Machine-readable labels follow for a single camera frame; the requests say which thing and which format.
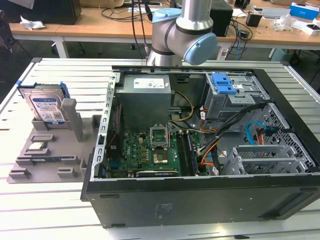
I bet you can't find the hard disk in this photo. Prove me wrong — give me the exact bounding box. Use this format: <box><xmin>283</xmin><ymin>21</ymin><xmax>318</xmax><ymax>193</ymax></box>
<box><xmin>16</xmin><ymin>81</ymin><xmax>70</xmax><ymax>126</ymax></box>

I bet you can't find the grey metal disk bay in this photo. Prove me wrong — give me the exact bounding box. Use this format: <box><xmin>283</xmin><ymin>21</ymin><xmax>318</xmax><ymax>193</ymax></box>
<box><xmin>222</xmin><ymin>144</ymin><xmax>316</xmax><ymax>176</ymax></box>

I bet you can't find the metal socket cover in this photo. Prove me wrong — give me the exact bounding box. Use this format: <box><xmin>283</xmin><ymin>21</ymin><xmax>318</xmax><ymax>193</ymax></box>
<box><xmin>149</xmin><ymin>124</ymin><xmax>169</xmax><ymax>151</ymax></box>

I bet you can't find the grey power supply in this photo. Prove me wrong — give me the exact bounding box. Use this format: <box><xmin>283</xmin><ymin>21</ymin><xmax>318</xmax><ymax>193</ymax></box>
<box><xmin>115</xmin><ymin>74</ymin><xmax>172</xmax><ymax>126</ymax></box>

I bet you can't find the CPU socket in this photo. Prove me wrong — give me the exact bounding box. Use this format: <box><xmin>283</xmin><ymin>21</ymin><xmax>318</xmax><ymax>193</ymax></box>
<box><xmin>151</xmin><ymin>149</ymin><xmax>171</xmax><ymax>166</ymax></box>

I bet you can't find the green motherboard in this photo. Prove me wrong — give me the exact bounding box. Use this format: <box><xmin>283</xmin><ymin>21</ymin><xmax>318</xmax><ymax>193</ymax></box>
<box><xmin>107</xmin><ymin>131</ymin><xmax>201</xmax><ymax>178</ymax></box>

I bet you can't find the black RAM slot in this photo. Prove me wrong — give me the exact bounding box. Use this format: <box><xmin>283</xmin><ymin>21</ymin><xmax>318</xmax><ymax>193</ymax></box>
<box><xmin>183</xmin><ymin>132</ymin><xmax>198</xmax><ymax>176</ymax></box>
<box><xmin>176</xmin><ymin>131</ymin><xmax>191</xmax><ymax>176</ymax></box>

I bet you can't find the black graphics card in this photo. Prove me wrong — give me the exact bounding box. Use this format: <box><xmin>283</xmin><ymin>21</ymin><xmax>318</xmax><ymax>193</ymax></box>
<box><xmin>136</xmin><ymin>169</ymin><xmax>180</xmax><ymax>178</ymax></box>

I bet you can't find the grey metal drive cage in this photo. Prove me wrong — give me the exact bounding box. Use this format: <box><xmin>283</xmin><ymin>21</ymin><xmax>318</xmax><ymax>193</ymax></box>
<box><xmin>203</xmin><ymin>72</ymin><xmax>271</xmax><ymax>121</ymax></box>

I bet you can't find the blue drive cage latch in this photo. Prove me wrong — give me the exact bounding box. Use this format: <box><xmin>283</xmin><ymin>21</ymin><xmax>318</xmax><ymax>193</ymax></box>
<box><xmin>211</xmin><ymin>72</ymin><xmax>237</xmax><ymax>95</ymax></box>

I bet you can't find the black open PC case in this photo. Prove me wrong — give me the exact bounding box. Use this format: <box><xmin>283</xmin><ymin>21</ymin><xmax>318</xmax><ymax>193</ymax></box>
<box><xmin>79</xmin><ymin>65</ymin><xmax>320</xmax><ymax>229</ymax></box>

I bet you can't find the wooden desk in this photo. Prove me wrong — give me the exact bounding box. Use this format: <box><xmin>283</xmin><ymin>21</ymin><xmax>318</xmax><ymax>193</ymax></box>
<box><xmin>0</xmin><ymin>6</ymin><xmax>320</xmax><ymax>60</ymax></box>

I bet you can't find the black desktop computer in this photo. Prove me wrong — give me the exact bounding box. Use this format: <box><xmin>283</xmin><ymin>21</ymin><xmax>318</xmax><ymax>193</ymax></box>
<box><xmin>211</xmin><ymin>3</ymin><xmax>235</xmax><ymax>38</ymax></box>

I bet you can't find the RAM stick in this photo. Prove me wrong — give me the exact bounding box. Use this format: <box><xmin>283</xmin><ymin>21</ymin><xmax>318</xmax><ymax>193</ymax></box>
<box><xmin>29</xmin><ymin>156</ymin><xmax>76</xmax><ymax>162</ymax></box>

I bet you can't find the silver CPU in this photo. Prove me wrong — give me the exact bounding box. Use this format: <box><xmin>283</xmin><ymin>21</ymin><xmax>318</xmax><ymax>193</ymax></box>
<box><xmin>26</xmin><ymin>141</ymin><xmax>49</xmax><ymax>152</ymax></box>

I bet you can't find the brown cardboard box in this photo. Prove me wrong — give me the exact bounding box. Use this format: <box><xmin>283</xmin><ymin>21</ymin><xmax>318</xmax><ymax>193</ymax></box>
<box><xmin>81</xmin><ymin>0</ymin><xmax>125</xmax><ymax>8</ymax></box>

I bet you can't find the small black box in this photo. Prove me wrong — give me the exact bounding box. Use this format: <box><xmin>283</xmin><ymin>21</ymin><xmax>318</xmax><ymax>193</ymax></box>
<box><xmin>246</xmin><ymin>12</ymin><xmax>263</xmax><ymax>28</ymax></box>

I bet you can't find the black computer tower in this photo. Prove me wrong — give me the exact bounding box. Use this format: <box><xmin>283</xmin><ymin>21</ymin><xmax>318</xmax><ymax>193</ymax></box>
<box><xmin>0</xmin><ymin>0</ymin><xmax>82</xmax><ymax>26</ymax></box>

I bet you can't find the clear plastic bag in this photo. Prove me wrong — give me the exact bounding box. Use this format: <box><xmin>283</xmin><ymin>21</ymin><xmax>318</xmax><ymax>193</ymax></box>
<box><xmin>272</xmin><ymin>13</ymin><xmax>294</xmax><ymax>32</ymax></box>

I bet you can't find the grey tray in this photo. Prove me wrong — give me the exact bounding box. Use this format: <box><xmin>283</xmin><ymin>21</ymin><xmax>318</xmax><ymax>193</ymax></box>
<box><xmin>262</xmin><ymin>7</ymin><xmax>291</xmax><ymax>20</ymax></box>

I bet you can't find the crumpled white paper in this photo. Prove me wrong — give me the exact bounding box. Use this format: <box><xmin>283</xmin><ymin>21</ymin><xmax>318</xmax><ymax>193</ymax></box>
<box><xmin>19</xmin><ymin>15</ymin><xmax>47</xmax><ymax>31</ymax></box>

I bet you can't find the white phone box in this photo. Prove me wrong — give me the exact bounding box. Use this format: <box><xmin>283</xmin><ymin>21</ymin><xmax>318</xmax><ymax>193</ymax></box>
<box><xmin>301</xmin><ymin>23</ymin><xmax>320</xmax><ymax>37</ymax></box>

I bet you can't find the blue cardboard box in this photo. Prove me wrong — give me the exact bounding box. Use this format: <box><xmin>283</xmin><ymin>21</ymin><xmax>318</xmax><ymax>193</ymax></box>
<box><xmin>289</xmin><ymin>2</ymin><xmax>320</xmax><ymax>21</ymax></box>

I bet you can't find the yellow wire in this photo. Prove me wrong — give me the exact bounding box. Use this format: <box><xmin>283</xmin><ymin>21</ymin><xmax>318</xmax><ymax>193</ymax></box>
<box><xmin>171</xmin><ymin>91</ymin><xmax>195</xmax><ymax>123</ymax></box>

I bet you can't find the orange flat wire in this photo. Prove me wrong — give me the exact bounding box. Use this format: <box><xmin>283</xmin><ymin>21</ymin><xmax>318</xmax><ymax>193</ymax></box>
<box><xmin>199</xmin><ymin>153</ymin><xmax>216</xmax><ymax>167</ymax></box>

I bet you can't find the black cable bundle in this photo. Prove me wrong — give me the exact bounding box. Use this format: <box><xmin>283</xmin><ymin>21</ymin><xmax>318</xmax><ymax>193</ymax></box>
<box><xmin>197</xmin><ymin>101</ymin><xmax>292</xmax><ymax>156</ymax></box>

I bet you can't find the blue wire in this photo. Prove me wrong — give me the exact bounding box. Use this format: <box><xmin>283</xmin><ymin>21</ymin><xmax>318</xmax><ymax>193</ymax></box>
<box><xmin>245</xmin><ymin>121</ymin><xmax>264</xmax><ymax>146</ymax></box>

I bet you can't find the orange wire bundle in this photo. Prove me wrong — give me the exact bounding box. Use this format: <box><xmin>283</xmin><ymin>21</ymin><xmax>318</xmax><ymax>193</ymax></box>
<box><xmin>255</xmin><ymin>127</ymin><xmax>266</xmax><ymax>146</ymax></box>

